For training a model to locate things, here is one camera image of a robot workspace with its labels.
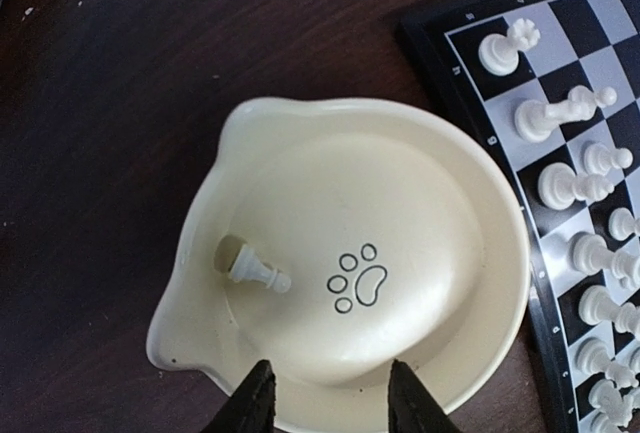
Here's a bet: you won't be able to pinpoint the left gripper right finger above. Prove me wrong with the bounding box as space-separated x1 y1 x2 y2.
388 359 461 433

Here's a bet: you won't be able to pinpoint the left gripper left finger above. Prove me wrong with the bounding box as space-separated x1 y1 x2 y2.
201 359 276 433

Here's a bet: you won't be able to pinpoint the white chess pawn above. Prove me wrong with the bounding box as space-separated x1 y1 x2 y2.
594 86 618 109
614 250 639 289
229 244 292 294
588 380 632 426

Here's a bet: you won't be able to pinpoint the cream cat-ear bowl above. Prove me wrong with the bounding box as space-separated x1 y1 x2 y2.
146 97 530 432

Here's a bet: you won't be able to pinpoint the white chess bishop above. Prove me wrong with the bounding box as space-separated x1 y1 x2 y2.
537 162 615 210

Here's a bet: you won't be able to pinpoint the white chess pieces in bowl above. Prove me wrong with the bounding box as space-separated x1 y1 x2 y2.
583 143 634 176

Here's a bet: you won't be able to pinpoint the white chess rook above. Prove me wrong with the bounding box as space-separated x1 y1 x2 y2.
478 18 541 76

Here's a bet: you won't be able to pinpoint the black white chessboard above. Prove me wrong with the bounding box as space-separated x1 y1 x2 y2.
397 0 639 432

